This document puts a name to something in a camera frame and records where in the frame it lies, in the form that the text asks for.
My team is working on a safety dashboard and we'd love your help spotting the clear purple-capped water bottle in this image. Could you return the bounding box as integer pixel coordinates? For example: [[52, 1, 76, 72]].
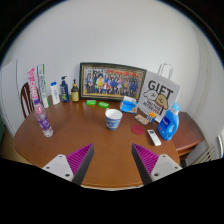
[[33, 98, 54, 138]]

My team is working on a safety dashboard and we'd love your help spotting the framed group photo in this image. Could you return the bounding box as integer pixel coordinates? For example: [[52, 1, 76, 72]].
[[79, 61, 148, 102]]

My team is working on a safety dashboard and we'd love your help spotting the small card pack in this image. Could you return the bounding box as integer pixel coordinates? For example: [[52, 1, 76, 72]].
[[134, 114, 150, 126]]

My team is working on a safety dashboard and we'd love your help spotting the blue patterned paper cup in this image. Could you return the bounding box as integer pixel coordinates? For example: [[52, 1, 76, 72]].
[[104, 108, 124, 132]]

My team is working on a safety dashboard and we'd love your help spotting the flat round red coaster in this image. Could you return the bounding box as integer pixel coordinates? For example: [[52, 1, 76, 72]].
[[131, 124, 146, 136]]

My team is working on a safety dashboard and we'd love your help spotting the colourful puzzle cube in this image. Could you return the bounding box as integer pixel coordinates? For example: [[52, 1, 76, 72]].
[[146, 111, 157, 123]]

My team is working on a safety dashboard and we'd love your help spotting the dark blue pump bottle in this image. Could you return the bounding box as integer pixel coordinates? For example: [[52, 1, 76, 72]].
[[59, 75, 70, 104]]

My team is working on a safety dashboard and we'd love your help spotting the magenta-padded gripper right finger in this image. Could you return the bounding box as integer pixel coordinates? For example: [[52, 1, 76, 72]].
[[131, 143, 183, 186]]

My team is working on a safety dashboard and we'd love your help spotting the blue tissue pack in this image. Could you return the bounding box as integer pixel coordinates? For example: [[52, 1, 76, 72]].
[[119, 95, 139, 115]]

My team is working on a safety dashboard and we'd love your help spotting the white paper gift bag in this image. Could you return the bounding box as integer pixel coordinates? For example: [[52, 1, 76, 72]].
[[138, 63, 181, 124]]

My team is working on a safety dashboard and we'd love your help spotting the pink shuttlecock tube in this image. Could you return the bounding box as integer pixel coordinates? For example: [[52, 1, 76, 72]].
[[27, 67, 42, 104]]

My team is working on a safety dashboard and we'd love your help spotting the white radiator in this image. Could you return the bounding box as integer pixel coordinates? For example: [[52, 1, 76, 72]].
[[191, 144, 218, 166]]

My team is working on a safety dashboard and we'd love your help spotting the white bottle with blue cap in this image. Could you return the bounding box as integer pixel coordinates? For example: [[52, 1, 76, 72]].
[[49, 81, 61, 106]]

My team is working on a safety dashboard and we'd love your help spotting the brown wooden chair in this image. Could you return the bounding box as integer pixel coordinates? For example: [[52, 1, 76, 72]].
[[19, 81, 36, 120]]

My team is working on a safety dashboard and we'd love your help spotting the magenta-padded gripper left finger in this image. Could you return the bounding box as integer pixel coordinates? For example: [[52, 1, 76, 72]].
[[42, 143, 95, 186]]

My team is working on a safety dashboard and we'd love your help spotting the blue detergent bottle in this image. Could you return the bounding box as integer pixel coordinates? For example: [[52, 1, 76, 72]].
[[157, 102, 182, 141]]

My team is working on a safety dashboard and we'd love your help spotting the white remote control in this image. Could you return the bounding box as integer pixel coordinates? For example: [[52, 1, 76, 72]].
[[146, 129, 162, 147]]

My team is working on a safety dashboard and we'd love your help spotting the amber pump bottle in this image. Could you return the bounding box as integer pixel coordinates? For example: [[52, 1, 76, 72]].
[[70, 78, 80, 103]]

